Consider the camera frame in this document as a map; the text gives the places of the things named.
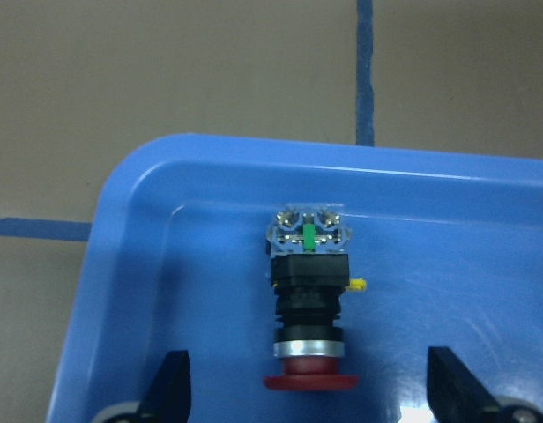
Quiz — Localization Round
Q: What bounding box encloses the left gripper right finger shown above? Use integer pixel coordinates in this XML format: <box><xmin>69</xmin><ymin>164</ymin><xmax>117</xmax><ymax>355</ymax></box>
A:
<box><xmin>427</xmin><ymin>346</ymin><xmax>501</xmax><ymax>422</ymax></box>

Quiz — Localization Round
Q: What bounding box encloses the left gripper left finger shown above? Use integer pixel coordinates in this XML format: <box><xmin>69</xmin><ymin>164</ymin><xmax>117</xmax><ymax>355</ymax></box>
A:
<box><xmin>137</xmin><ymin>350</ymin><xmax>192</xmax><ymax>422</ymax></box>

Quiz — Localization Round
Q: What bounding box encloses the red emergency stop button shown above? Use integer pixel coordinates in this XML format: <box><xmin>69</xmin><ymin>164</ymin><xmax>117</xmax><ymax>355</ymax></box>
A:
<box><xmin>263</xmin><ymin>204</ymin><xmax>367</xmax><ymax>392</ymax></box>

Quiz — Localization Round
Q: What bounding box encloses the blue plastic tray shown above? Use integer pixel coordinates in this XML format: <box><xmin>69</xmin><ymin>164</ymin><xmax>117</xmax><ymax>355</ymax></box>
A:
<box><xmin>48</xmin><ymin>135</ymin><xmax>543</xmax><ymax>422</ymax></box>

